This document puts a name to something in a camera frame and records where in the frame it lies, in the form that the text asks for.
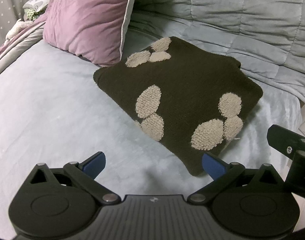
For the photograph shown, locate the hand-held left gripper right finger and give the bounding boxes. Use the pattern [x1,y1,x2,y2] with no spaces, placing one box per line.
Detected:
[188,152,285,203]

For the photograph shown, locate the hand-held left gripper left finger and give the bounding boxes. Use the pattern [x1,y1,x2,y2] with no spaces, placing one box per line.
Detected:
[27,151,122,203]

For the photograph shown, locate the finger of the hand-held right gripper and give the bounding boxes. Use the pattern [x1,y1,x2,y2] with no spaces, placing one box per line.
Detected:
[267,124,305,159]

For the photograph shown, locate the brown sweater with beige patches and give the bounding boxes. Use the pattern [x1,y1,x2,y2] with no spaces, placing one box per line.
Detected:
[93,36,264,178]

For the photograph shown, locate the pale blue bed sheet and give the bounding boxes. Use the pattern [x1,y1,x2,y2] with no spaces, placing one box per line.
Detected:
[0,25,304,233]

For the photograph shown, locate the grey quilted blanket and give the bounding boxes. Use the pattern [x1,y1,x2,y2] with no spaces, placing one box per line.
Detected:
[125,0,305,105]

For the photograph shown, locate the large pink pillow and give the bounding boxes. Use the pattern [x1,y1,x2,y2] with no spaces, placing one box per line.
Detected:
[43,0,139,67]

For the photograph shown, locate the pink and grey duvet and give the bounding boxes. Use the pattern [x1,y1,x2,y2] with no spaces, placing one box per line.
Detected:
[0,12,51,80]

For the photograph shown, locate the white patterned pillow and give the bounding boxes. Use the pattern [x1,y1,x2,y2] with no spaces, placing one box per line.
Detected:
[23,0,52,22]

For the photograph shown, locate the grey star curtain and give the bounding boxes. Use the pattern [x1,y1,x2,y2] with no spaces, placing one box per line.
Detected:
[0,0,60,53]

